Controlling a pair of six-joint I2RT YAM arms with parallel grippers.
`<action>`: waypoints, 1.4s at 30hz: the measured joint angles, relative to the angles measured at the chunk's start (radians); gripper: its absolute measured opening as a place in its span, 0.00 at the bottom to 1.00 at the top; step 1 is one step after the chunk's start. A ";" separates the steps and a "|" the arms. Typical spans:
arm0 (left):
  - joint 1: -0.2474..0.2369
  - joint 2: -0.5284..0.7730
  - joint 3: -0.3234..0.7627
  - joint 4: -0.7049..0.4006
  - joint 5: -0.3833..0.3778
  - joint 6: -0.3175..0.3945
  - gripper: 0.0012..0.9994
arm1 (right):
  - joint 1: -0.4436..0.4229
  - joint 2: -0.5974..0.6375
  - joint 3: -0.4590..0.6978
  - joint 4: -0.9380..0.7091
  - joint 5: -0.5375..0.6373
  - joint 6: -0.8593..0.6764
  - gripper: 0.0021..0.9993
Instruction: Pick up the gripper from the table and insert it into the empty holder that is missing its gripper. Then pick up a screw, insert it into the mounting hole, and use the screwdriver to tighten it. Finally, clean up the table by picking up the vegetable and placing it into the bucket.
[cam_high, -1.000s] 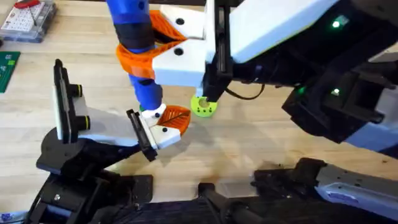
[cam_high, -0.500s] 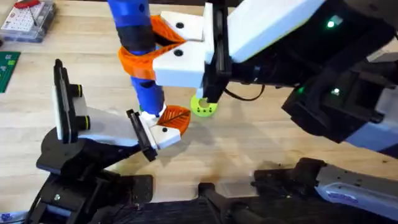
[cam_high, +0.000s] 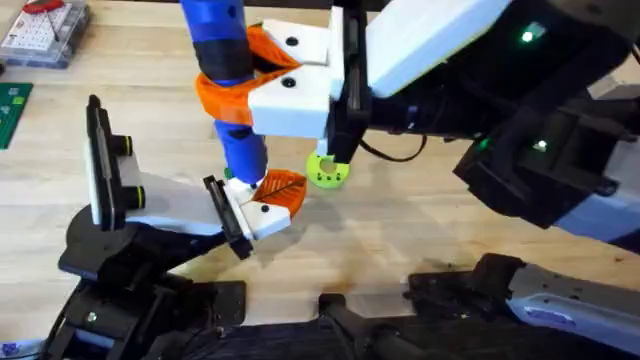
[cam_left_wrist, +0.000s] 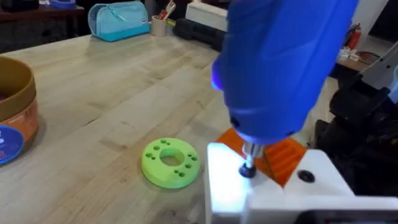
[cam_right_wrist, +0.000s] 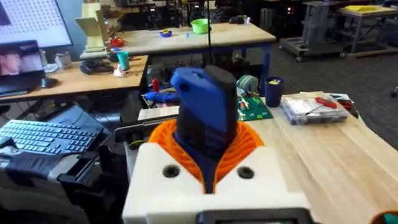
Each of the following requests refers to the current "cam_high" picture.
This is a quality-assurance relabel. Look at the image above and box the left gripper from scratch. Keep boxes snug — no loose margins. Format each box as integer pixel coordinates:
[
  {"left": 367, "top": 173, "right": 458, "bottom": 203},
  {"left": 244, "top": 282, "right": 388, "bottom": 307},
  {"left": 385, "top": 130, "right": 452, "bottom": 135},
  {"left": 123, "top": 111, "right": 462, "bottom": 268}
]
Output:
[{"left": 58, "top": 135, "right": 308, "bottom": 281}]

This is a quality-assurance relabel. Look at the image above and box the blue electric screwdriver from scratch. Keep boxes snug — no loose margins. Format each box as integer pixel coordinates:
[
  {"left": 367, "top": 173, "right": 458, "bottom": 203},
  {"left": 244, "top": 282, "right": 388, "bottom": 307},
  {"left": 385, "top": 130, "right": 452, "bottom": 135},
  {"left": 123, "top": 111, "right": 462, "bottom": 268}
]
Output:
[{"left": 179, "top": 0, "right": 269, "bottom": 186}]

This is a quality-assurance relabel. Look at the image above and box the green disc with holes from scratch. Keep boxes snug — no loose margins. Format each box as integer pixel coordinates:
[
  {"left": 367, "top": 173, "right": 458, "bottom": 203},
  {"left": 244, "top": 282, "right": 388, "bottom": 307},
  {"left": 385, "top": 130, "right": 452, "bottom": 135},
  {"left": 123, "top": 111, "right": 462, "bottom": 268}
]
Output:
[{"left": 305, "top": 149, "right": 351, "bottom": 190}]

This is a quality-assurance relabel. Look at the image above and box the left wrist black upright plate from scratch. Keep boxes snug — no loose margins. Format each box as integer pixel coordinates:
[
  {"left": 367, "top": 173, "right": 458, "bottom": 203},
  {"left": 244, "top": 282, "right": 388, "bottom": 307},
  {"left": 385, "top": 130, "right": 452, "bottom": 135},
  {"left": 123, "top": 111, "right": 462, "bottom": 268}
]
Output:
[{"left": 82, "top": 93, "right": 129, "bottom": 232}]

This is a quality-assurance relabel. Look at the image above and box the clear plastic parts box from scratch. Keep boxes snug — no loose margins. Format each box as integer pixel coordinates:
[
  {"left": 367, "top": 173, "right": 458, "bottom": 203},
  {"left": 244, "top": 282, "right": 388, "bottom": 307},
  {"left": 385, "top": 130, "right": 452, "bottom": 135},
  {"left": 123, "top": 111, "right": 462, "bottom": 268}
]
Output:
[{"left": 0, "top": 0, "right": 91, "bottom": 70}]

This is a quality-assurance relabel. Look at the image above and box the green board with toy blocks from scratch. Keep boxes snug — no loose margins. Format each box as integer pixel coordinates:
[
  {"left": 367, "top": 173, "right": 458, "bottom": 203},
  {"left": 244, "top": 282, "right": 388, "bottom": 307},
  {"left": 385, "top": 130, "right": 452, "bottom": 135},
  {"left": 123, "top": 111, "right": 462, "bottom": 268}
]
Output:
[{"left": 0, "top": 82, "right": 34, "bottom": 151}]

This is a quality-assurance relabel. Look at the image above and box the black cable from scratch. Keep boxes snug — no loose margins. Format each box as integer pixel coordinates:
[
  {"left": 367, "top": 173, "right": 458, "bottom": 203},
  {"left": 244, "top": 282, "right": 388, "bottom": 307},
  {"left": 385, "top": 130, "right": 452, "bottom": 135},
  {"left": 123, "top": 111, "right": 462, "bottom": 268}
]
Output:
[{"left": 358, "top": 134, "right": 429, "bottom": 164}]

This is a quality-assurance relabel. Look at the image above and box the black rail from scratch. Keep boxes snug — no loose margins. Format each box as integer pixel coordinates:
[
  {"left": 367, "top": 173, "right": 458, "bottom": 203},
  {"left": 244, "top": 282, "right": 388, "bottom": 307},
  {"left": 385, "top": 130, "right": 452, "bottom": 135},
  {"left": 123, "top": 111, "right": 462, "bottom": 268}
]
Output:
[{"left": 149, "top": 292, "right": 640, "bottom": 360}]

